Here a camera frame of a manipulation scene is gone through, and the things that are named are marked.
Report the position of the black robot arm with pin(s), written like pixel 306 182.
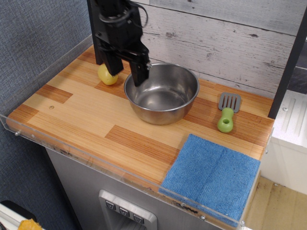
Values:
pixel 110 8

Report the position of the black vertical post left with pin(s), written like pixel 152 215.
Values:
pixel 93 11

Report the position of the blue microfibre cloth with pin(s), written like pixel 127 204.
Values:
pixel 212 178

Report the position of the clear acrylic table guard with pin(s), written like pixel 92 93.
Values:
pixel 69 109

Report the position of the black white device bottom left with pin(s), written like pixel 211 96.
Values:
pixel 11 215

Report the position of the black vertical post right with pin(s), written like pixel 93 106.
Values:
pixel 290 67

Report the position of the stainless steel bowl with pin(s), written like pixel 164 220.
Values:
pixel 166 96

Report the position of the yellow object bottom left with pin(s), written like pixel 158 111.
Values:
pixel 29 224

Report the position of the grey spatula green handle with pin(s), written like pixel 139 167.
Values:
pixel 229 104

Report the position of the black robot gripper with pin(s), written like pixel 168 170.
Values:
pixel 120 38

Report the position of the white toy sink unit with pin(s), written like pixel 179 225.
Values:
pixel 285 158

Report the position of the yellow potato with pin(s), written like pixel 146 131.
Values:
pixel 105 76

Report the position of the black vertical post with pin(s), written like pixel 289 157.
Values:
pixel 290 67
pixel 93 11

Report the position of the grey cabinet with dispenser panel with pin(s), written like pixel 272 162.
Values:
pixel 102 201

